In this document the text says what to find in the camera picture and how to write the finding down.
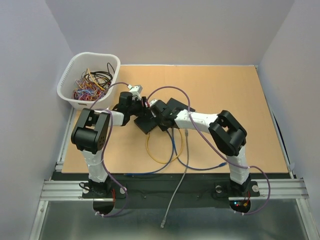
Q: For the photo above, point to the black network switch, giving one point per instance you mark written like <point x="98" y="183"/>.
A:
<point x="174" y="105"/>
<point x="146" y="127"/>

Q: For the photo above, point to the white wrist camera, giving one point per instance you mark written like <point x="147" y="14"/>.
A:
<point x="152" y="102"/>
<point x="135" y="90"/>

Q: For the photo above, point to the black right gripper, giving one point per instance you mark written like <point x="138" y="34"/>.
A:
<point x="163" y="127"/>

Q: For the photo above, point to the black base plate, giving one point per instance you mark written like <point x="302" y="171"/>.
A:
<point x="157" y="191"/>

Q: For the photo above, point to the white plastic basket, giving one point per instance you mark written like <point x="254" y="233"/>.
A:
<point x="77" y="65"/>

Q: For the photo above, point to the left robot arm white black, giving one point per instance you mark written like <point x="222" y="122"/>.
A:
<point x="91" y="133"/>

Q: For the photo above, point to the aluminium mounting rail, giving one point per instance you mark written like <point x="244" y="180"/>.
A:
<point x="54" y="190"/>

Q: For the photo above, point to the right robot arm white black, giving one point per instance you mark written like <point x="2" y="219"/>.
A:
<point x="228" y="135"/>

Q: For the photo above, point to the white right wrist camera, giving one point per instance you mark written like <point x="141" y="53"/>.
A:
<point x="152" y="102"/>

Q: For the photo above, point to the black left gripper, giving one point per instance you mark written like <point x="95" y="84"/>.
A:
<point x="143" y="110"/>

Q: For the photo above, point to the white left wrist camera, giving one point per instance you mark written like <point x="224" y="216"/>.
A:
<point x="135" y="90"/>

